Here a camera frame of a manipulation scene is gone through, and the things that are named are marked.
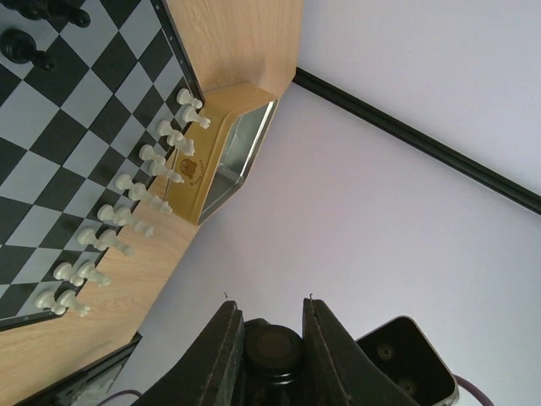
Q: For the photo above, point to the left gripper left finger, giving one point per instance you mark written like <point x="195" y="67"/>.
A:
<point x="207" y="372"/>

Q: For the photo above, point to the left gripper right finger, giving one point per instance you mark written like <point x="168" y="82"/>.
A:
<point x="339" y="370"/>

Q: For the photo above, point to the black chess piece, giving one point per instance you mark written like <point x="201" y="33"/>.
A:
<point x="272" y="353"/>
<point x="34" y="10"/>
<point x="19" y="47"/>

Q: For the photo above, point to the white chess piece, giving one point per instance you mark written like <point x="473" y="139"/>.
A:
<point x="46" y="300"/>
<point x="190" y="115"/>
<point x="88" y="237"/>
<point x="160" y="169"/>
<point x="139" y="192"/>
<point x="179" y="141"/>
<point x="89" y="272"/>
<point x="147" y="153"/>
<point x="137" y="224"/>
<point x="68" y="299"/>
<point x="165" y="129"/>
<point x="184" y="97"/>
<point x="108" y="214"/>
<point x="124" y="182"/>
<point x="65" y="272"/>
<point x="109" y="239"/>

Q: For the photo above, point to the black silver chess board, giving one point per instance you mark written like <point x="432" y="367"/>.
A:
<point x="66" y="136"/>

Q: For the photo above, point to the gold silver empty tin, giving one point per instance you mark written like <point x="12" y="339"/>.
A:
<point x="224" y="152"/>

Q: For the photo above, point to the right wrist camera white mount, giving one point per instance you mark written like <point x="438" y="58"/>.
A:
<point x="402" y="352"/>

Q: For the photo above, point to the black aluminium frame rail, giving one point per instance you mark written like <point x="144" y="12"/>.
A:
<point x="99" y="375"/>

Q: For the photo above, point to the black corner frame post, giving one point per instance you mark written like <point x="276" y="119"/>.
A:
<point x="418" y="140"/>

